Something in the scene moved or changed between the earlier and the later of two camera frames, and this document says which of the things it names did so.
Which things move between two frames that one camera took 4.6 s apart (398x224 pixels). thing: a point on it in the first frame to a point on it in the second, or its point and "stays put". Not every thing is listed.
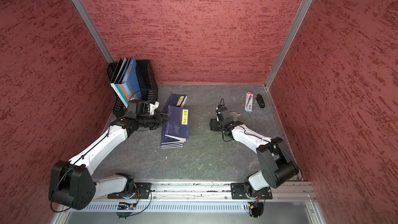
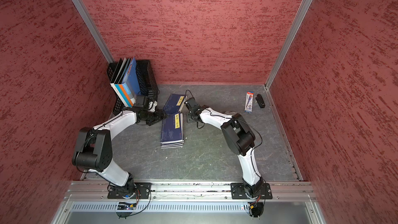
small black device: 260,101 stays put
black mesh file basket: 146,81 stays put
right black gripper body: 216,126 to 190,117
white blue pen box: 249,101 stays put
